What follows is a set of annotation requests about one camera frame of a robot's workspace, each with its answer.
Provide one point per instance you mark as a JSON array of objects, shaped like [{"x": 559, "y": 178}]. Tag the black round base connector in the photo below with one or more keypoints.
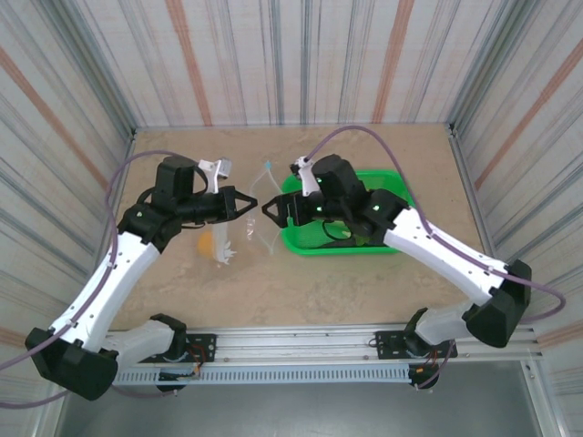
[
  {"x": 170, "y": 388},
  {"x": 423, "y": 378}
]

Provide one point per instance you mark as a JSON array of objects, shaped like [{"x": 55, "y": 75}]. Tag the clear zip-top bag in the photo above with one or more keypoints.
[{"x": 255, "y": 227}]

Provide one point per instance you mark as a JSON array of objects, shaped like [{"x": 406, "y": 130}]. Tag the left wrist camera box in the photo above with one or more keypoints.
[{"x": 218, "y": 170}]

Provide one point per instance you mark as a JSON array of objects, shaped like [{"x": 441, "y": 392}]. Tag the green plastic mesh basket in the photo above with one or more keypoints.
[{"x": 305, "y": 239}]

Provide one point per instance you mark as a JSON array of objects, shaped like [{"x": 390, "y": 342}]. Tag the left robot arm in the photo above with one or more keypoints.
[{"x": 100, "y": 282}]

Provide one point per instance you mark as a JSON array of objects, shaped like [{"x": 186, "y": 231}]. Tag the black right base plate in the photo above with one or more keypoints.
[{"x": 385, "y": 339}]

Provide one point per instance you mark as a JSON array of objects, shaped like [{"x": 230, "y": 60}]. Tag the dark eggplant with green stem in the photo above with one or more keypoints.
[{"x": 369, "y": 242}]

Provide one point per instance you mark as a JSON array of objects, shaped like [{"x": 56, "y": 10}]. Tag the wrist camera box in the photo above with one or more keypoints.
[
  {"x": 218, "y": 170},
  {"x": 306, "y": 177}
]

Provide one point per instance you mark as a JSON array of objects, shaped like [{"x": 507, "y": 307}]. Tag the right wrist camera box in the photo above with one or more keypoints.
[{"x": 306, "y": 177}]

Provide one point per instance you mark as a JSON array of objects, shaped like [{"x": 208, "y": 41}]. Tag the long dark toy eggplant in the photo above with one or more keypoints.
[{"x": 337, "y": 245}]

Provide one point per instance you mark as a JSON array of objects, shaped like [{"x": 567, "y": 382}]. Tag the aluminium mounting rail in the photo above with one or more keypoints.
[{"x": 296, "y": 339}]

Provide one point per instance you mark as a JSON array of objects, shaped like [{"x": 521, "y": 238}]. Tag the orange toy bell pepper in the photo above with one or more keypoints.
[{"x": 206, "y": 245}]

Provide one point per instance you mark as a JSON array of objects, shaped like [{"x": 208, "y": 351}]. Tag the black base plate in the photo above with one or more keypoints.
[
  {"x": 205, "y": 341},
  {"x": 385, "y": 339}
]

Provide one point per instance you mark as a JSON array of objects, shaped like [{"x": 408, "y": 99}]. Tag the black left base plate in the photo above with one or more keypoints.
[{"x": 205, "y": 341}]

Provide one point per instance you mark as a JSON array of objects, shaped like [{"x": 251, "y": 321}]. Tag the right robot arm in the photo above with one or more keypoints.
[{"x": 437, "y": 246}]

